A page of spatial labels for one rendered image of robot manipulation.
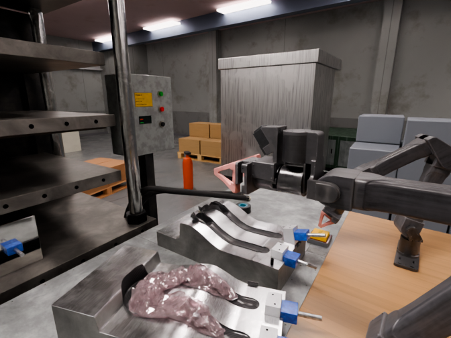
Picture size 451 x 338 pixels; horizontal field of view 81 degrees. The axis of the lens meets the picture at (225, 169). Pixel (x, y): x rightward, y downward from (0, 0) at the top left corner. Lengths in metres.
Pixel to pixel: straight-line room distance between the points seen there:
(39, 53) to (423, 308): 1.23
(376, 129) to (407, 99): 3.98
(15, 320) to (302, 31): 7.41
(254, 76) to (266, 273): 3.36
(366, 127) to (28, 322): 2.83
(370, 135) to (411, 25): 4.35
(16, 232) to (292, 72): 3.29
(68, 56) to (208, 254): 0.89
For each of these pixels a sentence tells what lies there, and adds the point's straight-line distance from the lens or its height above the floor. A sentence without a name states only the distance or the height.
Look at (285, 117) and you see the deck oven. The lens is 3.73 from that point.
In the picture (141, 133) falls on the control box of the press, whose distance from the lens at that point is 1.42.
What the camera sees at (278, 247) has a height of 0.92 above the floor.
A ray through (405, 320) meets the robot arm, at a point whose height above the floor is 1.00.
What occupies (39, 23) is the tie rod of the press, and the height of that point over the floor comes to 1.74.
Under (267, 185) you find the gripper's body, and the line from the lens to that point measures 0.54.
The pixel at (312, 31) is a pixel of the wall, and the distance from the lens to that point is 7.53.
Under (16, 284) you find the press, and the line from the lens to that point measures 1.13.
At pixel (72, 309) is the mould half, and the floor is 0.91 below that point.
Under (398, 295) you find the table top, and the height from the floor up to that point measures 0.80.
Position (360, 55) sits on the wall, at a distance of 7.11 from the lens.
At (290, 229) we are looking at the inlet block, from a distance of 0.92.
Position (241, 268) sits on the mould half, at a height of 0.85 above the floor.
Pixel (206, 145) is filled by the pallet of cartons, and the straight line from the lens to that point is 5.75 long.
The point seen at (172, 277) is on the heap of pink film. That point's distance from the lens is 0.77.
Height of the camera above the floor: 1.36
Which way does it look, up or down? 15 degrees down
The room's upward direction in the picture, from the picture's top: straight up
